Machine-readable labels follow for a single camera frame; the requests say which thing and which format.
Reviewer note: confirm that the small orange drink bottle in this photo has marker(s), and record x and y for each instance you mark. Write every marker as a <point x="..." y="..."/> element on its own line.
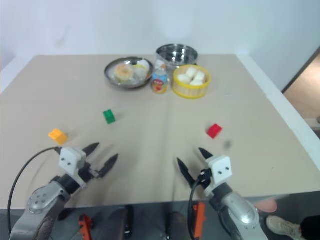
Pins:
<point x="160" y="82"/>

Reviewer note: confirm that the white steamed bun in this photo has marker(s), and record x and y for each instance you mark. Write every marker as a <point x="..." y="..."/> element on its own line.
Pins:
<point x="200" y="75"/>
<point x="191" y="72"/>
<point x="184" y="78"/>

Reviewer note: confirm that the clear wrapped pastry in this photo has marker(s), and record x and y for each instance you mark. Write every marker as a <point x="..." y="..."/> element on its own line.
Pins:
<point x="141" y="71"/>

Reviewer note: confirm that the beige shoe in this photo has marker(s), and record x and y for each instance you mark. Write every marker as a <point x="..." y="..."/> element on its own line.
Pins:
<point x="281" y="226"/>

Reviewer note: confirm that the black trouser leg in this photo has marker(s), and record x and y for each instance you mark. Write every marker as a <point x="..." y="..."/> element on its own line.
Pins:
<point x="311" y="228"/>

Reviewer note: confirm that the yellow bamboo steamer basket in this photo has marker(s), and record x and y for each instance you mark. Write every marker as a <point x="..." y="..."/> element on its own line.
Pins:
<point x="190" y="91"/>

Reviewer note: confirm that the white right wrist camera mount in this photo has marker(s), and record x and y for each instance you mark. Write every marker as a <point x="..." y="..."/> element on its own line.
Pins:
<point x="221" y="168"/>

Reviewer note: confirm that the red toy block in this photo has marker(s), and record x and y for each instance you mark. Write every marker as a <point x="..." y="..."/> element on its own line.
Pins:
<point x="214" y="131"/>

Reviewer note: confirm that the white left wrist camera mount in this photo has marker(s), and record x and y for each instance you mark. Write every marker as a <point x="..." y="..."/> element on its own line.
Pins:
<point x="71" y="160"/>

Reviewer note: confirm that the steel steamer pot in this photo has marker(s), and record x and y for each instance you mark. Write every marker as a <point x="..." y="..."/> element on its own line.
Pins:
<point x="177" y="53"/>

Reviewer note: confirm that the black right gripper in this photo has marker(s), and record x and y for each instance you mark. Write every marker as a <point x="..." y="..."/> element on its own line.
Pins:
<point x="206" y="178"/>

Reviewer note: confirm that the green toy block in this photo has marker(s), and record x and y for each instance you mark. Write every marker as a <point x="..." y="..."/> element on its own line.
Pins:
<point x="109" y="116"/>

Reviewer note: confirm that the orange and black part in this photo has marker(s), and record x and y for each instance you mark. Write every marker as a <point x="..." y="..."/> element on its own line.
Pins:
<point x="85" y="225"/>
<point x="200" y="220"/>

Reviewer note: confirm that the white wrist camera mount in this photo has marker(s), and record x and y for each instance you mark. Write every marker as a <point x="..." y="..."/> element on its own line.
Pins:
<point x="71" y="160"/>
<point x="221" y="168"/>

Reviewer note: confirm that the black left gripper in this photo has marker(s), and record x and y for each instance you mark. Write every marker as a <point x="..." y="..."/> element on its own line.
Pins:
<point x="86" y="172"/>

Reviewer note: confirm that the shallow steel bowl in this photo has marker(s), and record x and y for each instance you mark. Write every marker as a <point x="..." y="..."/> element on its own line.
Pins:
<point x="112" y="80"/>

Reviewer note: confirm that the toasted round bun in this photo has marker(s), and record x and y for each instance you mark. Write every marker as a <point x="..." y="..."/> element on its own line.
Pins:
<point x="123" y="72"/>

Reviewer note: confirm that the brown wooden door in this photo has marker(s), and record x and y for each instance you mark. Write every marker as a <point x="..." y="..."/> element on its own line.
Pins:
<point x="306" y="85"/>

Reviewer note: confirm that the yellow toy block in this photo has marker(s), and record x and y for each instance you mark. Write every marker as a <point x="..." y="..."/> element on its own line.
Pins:
<point x="58" y="136"/>

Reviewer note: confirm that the pink rounded object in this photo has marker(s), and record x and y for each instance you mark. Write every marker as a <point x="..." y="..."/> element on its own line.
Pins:
<point x="267" y="205"/>

